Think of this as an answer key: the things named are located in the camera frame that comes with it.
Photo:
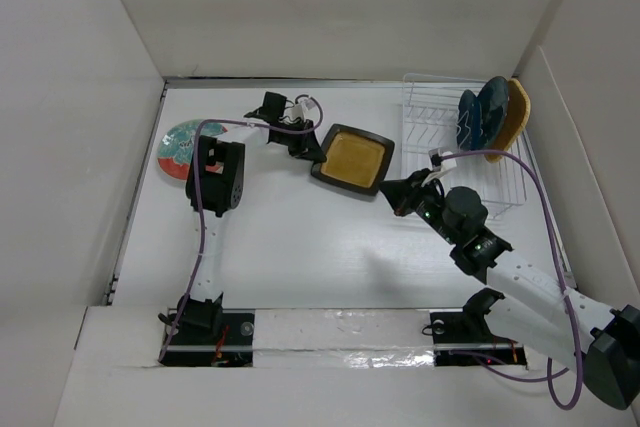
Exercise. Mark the teal round plate white blossoms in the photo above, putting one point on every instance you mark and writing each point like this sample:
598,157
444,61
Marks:
493,101

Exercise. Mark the red teal floral round plate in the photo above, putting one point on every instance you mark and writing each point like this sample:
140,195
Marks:
175,149

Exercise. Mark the brown black square plate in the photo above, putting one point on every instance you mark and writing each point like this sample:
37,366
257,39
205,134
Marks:
356,160

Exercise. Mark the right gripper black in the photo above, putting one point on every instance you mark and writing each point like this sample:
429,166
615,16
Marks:
402,193

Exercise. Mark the dark blue leaf-shaped plate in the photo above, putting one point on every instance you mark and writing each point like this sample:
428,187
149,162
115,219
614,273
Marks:
469,123

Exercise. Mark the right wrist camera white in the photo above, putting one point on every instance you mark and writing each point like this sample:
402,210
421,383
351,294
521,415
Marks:
439,159

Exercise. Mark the white wire dish rack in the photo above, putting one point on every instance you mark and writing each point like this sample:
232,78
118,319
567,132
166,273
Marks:
430,122

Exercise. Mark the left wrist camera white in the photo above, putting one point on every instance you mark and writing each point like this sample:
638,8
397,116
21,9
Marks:
301,108

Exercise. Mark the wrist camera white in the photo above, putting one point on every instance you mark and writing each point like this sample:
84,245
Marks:
301,108
439,159

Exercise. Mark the woven bamboo square plate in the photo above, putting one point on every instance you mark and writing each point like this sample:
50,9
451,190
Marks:
519,108

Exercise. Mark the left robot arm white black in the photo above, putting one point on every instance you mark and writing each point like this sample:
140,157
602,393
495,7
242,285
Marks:
215,186

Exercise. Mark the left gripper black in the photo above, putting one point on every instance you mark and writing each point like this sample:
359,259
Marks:
308,148

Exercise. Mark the aluminium base rail with mounts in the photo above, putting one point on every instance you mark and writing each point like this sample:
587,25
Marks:
338,338

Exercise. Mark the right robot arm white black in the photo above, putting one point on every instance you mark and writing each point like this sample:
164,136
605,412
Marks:
518,301

